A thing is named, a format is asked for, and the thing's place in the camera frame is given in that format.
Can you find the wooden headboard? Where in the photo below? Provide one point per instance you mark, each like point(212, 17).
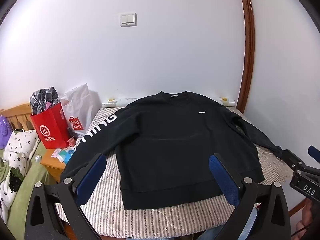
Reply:
point(18, 113)

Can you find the person's right hand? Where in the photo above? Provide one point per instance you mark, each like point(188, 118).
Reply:
point(311, 217)

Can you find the red paper bag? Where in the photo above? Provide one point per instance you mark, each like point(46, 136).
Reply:
point(51, 127)

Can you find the brown wooden door frame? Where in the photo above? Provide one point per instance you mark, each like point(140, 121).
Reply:
point(248, 55)

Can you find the white floral blanket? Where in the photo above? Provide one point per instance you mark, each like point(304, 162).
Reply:
point(18, 145)

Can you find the green bed sheet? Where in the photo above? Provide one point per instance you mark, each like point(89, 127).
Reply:
point(27, 190)

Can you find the grey plaid cloth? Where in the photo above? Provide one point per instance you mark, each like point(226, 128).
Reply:
point(43, 100)

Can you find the white light switch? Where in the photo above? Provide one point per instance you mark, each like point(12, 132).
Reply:
point(128, 19)

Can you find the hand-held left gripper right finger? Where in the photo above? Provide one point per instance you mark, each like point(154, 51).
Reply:
point(222, 177)

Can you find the wooden nightstand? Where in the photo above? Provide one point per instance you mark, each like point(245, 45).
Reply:
point(51, 166)

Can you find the white plastic bag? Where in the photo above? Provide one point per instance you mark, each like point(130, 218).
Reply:
point(80, 105)

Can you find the black sweatshirt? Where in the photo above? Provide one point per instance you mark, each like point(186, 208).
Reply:
point(170, 142)

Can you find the white box with yellow print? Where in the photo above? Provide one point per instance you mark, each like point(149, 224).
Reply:
point(227, 101)

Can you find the purple plush item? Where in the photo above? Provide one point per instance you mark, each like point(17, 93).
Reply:
point(4, 132)

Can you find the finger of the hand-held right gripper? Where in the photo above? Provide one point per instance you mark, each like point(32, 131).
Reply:
point(314, 152)
point(293, 158)

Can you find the blue and white packets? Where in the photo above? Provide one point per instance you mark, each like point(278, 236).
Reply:
point(63, 155)

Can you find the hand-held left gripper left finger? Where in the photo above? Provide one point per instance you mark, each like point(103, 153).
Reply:
point(91, 177)

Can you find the white floral pillow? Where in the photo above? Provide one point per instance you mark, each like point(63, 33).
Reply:
point(112, 103)

